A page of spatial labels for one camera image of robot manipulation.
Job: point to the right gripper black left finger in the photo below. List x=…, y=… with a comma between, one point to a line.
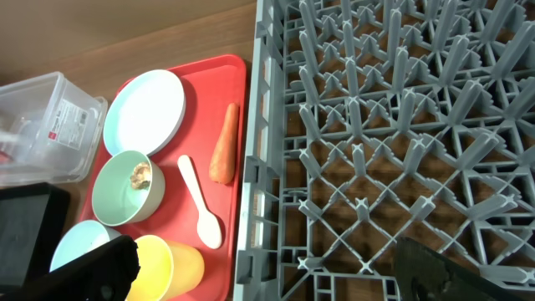
x=105, y=273

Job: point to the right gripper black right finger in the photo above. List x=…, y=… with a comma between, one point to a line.
x=423, y=274

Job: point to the light blue bowl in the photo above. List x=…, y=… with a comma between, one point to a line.
x=82, y=238

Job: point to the yellow plastic cup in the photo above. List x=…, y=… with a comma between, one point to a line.
x=167, y=269

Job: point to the green bowl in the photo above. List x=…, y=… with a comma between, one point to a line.
x=115, y=202

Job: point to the brown food scrap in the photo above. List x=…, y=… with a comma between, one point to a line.
x=141, y=176

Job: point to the orange carrot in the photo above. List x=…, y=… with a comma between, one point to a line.
x=223, y=160

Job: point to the black waste tray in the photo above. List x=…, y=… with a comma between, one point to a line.
x=32, y=221

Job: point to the clear plastic waste bin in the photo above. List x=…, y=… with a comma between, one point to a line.
x=50, y=130

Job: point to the grey plastic dishwasher rack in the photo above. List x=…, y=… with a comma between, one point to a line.
x=370, y=121

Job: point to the white plastic spoon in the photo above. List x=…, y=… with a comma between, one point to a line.
x=207, y=227

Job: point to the red plastic tray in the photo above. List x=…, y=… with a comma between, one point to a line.
x=210, y=86

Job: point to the light blue round plate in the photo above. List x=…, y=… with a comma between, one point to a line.
x=146, y=114

